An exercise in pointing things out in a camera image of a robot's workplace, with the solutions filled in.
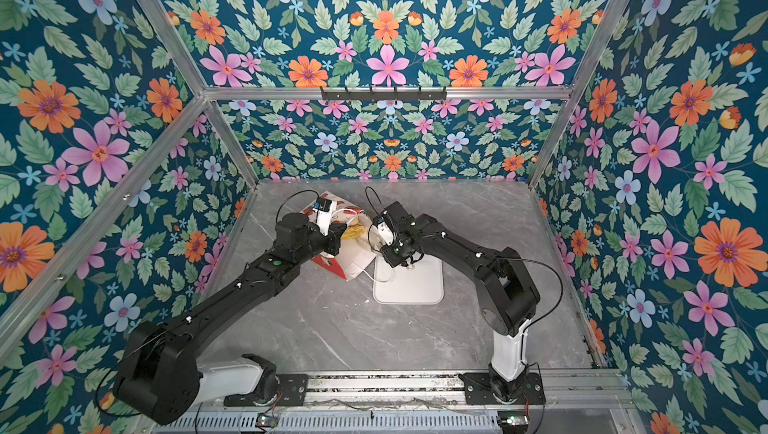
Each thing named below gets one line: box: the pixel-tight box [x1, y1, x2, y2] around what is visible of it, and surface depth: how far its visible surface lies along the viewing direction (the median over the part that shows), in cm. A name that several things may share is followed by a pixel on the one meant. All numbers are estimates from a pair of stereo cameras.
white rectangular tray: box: [373, 254, 444, 305], surface depth 92 cm
